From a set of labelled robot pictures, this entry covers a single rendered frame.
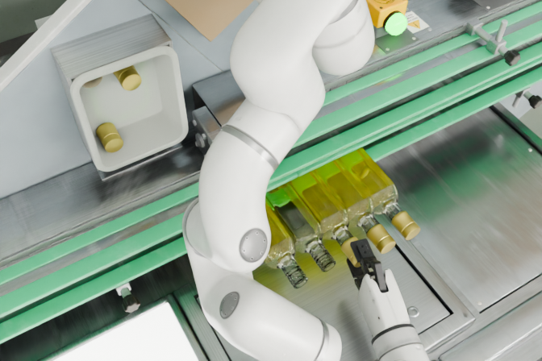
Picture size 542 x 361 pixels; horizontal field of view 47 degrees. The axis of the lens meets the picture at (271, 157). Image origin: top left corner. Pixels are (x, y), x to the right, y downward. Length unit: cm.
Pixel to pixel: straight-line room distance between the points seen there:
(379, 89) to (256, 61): 54
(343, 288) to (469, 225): 34
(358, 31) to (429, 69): 49
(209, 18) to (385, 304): 56
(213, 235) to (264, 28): 24
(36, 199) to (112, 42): 34
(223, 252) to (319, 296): 53
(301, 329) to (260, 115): 28
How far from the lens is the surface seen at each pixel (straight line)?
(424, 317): 124
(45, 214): 116
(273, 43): 70
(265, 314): 78
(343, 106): 116
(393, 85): 121
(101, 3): 101
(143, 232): 111
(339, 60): 81
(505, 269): 138
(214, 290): 85
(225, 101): 114
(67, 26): 101
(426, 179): 146
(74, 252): 112
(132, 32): 102
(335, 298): 123
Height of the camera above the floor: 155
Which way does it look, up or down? 33 degrees down
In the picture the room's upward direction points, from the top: 143 degrees clockwise
